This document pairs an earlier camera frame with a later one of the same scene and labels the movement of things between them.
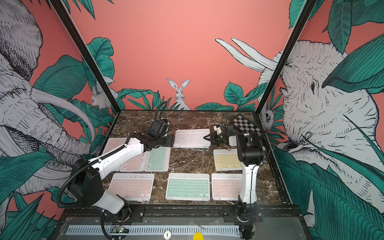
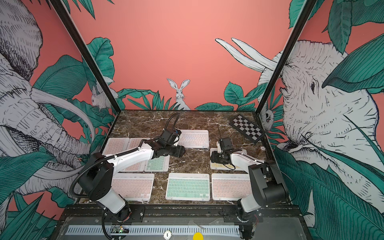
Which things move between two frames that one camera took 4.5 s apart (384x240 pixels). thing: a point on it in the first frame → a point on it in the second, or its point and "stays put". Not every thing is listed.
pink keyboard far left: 113,143 stays put
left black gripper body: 166,141 → 177,151
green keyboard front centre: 188,186 stays put
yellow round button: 198,236 stays put
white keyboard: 192,138 stays put
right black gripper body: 219,139 → 219,157
